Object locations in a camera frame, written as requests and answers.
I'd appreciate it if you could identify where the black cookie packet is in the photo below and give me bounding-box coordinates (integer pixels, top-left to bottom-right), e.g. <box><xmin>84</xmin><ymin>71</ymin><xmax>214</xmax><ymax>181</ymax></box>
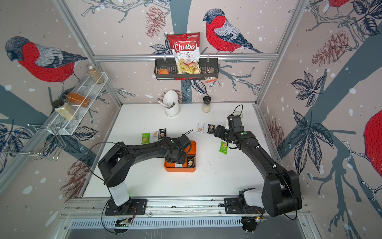
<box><xmin>208</xmin><ymin>124</ymin><xmax>215</xmax><ymax>134</ymax></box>
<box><xmin>187</xmin><ymin>154</ymin><xmax>196</xmax><ymax>168</ymax></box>
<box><xmin>158</xmin><ymin>128</ymin><xmax>166</xmax><ymax>139</ymax></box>

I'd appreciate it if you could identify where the orange sauce bottle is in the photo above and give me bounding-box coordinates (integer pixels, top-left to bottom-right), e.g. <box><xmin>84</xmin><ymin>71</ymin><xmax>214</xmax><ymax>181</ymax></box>
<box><xmin>64</xmin><ymin>92</ymin><xmax>91</xmax><ymax>108</ymax></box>

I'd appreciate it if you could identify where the metal wire rack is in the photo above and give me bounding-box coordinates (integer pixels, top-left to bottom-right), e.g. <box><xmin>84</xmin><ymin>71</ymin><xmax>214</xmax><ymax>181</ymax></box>
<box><xmin>1</xmin><ymin>124</ymin><xmax>68</xmax><ymax>161</ymax></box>

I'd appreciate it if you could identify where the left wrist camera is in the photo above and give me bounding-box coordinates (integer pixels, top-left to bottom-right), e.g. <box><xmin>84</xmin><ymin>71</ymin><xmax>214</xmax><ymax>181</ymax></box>
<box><xmin>174</xmin><ymin>134</ymin><xmax>192</xmax><ymax>150</ymax></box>

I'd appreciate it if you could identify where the red Chuba chips bag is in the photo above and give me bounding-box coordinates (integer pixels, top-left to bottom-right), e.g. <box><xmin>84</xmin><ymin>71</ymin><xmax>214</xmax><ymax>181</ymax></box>
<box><xmin>168</xmin><ymin>32</ymin><xmax>202</xmax><ymax>74</ymax></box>

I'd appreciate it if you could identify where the orange storage box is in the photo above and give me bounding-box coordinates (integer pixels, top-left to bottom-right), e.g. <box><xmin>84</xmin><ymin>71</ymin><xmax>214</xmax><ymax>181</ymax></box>
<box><xmin>164</xmin><ymin>140</ymin><xmax>197</xmax><ymax>173</ymax></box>

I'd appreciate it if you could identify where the grain filled glass jar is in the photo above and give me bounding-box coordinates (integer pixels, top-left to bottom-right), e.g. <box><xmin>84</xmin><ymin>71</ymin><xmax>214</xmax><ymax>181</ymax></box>
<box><xmin>87</xmin><ymin>64</ymin><xmax>103</xmax><ymax>84</ymax></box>

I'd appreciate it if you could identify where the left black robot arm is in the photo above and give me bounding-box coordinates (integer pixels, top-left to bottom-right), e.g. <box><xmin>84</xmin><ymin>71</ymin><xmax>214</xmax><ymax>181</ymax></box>
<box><xmin>97</xmin><ymin>134</ymin><xmax>192</xmax><ymax>207</ymax></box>

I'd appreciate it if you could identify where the green translucent cup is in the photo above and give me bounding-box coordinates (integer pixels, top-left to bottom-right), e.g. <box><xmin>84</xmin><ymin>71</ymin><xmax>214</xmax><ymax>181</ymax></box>
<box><xmin>233</xmin><ymin>111</ymin><xmax>243</xmax><ymax>118</ymax></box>

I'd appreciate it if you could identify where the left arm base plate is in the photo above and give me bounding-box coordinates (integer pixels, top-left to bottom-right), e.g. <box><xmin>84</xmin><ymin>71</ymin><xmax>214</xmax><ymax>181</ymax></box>
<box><xmin>104</xmin><ymin>199</ymin><xmax>148</xmax><ymax>216</ymax></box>

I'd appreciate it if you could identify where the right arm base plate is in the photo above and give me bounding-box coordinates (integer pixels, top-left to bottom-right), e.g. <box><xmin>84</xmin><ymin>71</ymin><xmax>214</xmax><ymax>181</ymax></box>
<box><xmin>223</xmin><ymin>197</ymin><xmax>266</xmax><ymax>215</ymax></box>

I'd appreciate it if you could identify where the glass spice jar black lid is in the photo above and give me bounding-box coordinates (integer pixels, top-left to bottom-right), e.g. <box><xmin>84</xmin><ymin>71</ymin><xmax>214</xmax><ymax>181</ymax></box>
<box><xmin>203</xmin><ymin>96</ymin><xmax>211</xmax><ymax>113</ymax></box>

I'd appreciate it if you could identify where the pale yellow block jar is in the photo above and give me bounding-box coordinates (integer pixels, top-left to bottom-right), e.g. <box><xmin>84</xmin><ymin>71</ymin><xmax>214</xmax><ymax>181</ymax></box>
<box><xmin>55</xmin><ymin>102</ymin><xmax>78</xmax><ymax>121</ymax></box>

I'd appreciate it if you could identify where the black hanging wire basket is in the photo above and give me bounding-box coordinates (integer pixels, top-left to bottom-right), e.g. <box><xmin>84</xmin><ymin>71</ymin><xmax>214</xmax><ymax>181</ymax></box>
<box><xmin>154</xmin><ymin>58</ymin><xmax>219</xmax><ymax>80</ymax></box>

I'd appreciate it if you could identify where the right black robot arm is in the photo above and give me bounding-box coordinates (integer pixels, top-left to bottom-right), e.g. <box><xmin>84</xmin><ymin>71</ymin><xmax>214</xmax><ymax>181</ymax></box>
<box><xmin>214</xmin><ymin>125</ymin><xmax>302</xmax><ymax>217</ymax></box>

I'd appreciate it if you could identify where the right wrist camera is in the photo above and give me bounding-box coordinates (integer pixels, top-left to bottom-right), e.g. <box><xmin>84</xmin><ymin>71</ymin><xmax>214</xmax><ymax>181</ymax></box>
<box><xmin>227</xmin><ymin>115</ymin><xmax>244</xmax><ymax>133</ymax></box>

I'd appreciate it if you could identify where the white utensil holder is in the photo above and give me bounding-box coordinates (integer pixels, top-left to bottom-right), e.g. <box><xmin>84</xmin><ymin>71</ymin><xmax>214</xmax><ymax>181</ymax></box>
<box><xmin>158</xmin><ymin>90</ymin><xmax>180</xmax><ymax>117</ymax></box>

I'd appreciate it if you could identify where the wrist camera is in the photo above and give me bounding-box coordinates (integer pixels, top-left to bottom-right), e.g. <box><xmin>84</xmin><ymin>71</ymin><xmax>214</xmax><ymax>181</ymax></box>
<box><xmin>174</xmin><ymin>134</ymin><xmax>192</xmax><ymax>150</ymax></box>
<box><xmin>227</xmin><ymin>115</ymin><xmax>244</xmax><ymax>133</ymax></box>

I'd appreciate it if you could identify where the white drycake cookie packet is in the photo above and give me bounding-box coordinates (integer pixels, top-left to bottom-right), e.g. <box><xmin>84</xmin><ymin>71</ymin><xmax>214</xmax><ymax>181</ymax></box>
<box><xmin>197</xmin><ymin>123</ymin><xmax>205</xmax><ymax>133</ymax></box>

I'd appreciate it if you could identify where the green cookie packet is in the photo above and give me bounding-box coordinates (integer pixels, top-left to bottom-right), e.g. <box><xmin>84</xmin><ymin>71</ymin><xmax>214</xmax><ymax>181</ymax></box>
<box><xmin>141</xmin><ymin>132</ymin><xmax>150</xmax><ymax>144</ymax></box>
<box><xmin>218</xmin><ymin>141</ymin><xmax>228</xmax><ymax>155</ymax></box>

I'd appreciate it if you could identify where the white wire wall shelf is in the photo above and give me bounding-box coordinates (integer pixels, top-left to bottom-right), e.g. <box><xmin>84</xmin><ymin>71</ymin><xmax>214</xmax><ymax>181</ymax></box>
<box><xmin>46</xmin><ymin>72</ymin><xmax>109</xmax><ymax>135</ymax></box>

